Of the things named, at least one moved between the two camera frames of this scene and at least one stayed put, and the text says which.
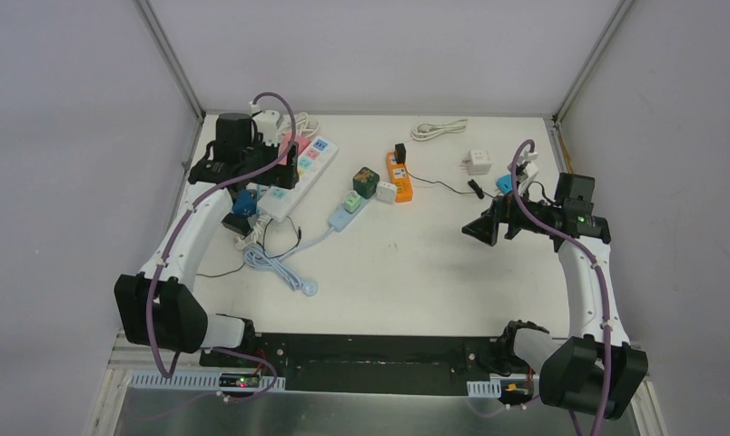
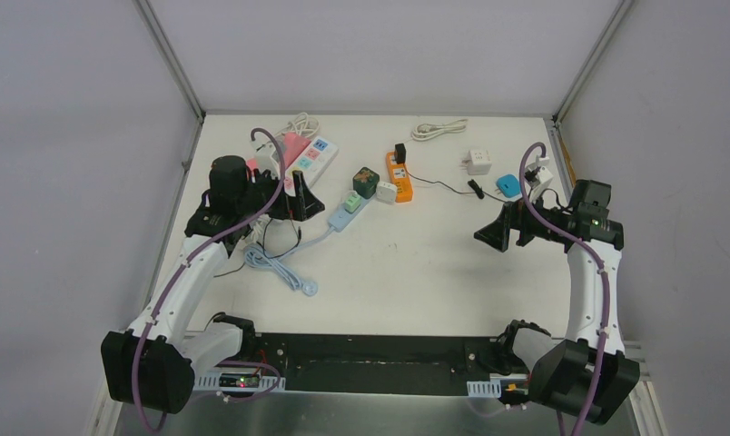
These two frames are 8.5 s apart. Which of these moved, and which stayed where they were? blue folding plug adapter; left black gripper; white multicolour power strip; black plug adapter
Moved: left black gripper
Stayed: white multicolour power strip; blue folding plug adapter; black plug adapter
